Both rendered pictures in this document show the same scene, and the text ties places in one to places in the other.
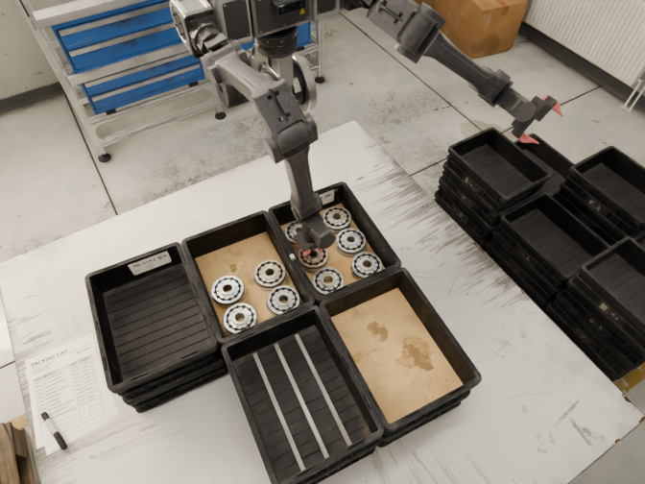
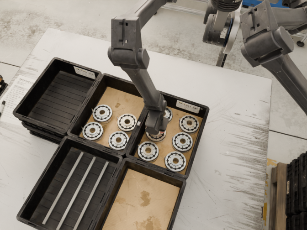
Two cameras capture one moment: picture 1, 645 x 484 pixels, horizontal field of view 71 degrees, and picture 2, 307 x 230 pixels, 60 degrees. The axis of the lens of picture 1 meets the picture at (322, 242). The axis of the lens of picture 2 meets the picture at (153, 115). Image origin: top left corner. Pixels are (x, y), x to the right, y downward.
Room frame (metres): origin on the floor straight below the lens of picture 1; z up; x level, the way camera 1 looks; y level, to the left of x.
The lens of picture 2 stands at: (0.40, -0.36, 2.06)
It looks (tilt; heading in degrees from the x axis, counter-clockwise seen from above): 60 degrees down; 43
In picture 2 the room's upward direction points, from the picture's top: 4 degrees clockwise
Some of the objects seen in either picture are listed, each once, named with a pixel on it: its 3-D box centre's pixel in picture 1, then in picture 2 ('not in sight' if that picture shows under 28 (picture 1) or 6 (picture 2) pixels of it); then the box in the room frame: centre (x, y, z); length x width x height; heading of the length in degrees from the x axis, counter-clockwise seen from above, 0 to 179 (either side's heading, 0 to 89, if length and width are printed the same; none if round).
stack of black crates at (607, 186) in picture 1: (602, 212); not in sight; (1.42, -1.39, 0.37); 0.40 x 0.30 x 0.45; 31
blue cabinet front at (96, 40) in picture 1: (138, 56); not in sight; (2.42, 1.07, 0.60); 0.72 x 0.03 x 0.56; 121
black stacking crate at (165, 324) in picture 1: (154, 318); (62, 98); (0.61, 0.51, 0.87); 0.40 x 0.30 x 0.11; 26
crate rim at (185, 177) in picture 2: (331, 237); (169, 131); (0.87, -0.03, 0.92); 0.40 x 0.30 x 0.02; 26
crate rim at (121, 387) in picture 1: (149, 310); (60, 93); (0.61, 0.51, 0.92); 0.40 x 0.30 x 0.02; 26
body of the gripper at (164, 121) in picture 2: (311, 232); (156, 119); (0.84, 0.03, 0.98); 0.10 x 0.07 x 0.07; 122
